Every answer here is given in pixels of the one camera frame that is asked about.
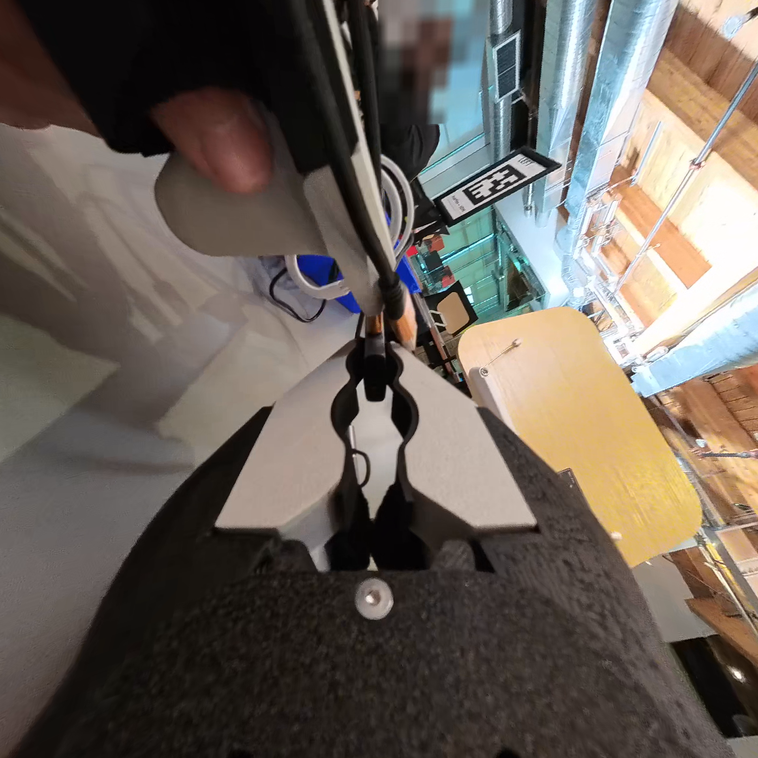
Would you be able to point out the grey desk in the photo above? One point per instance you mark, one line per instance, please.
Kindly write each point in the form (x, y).
(89, 385)

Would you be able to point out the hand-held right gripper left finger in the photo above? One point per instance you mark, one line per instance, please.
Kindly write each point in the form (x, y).
(284, 462)

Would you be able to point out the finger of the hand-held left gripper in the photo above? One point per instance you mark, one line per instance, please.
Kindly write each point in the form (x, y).
(248, 225)
(370, 177)

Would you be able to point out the person's left hand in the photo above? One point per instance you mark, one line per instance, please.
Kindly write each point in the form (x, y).
(225, 142)

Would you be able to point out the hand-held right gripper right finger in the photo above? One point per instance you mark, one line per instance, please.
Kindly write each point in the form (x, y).
(468, 462)

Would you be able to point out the blue plastic bin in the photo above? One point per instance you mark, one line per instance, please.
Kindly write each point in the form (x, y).
(349, 299)

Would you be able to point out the foil insulated duct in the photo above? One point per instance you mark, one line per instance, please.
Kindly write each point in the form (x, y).
(710, 349)
(622, 89)

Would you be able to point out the wooden board stand white base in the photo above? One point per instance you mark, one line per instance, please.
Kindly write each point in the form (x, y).
(580, 426)

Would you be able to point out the framed marker poster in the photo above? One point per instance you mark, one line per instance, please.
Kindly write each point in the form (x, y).
(497, 183)

